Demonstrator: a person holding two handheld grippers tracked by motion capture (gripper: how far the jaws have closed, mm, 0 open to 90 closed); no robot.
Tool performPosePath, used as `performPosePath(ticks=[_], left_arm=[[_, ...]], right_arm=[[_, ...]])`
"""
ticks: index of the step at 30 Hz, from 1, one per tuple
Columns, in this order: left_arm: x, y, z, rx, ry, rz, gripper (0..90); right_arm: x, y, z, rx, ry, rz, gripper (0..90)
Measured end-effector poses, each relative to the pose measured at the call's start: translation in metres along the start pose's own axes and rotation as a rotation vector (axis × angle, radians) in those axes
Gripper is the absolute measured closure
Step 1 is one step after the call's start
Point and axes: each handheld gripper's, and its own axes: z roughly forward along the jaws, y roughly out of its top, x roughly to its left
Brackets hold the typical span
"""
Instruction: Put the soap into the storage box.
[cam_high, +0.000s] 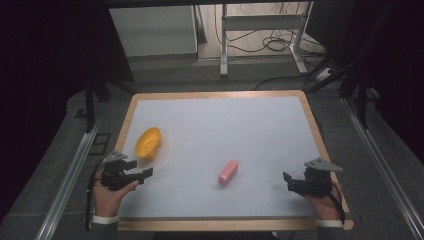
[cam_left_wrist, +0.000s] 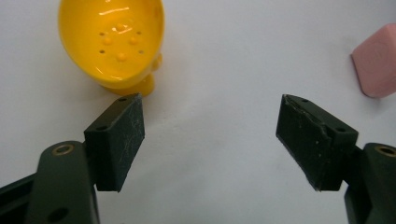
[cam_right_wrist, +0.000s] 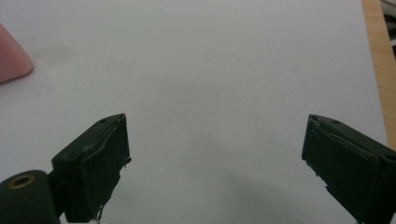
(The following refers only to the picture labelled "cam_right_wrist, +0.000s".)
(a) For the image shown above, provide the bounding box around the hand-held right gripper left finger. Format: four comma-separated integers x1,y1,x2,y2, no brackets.
47,113,133,224

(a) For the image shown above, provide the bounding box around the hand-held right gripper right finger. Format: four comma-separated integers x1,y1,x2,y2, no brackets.
301,113,396,224

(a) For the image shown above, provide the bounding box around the pink object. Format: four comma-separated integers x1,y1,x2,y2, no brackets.
0,22,35,84

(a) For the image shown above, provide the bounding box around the dark striped object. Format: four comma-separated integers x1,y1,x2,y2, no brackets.
380,0,396,57

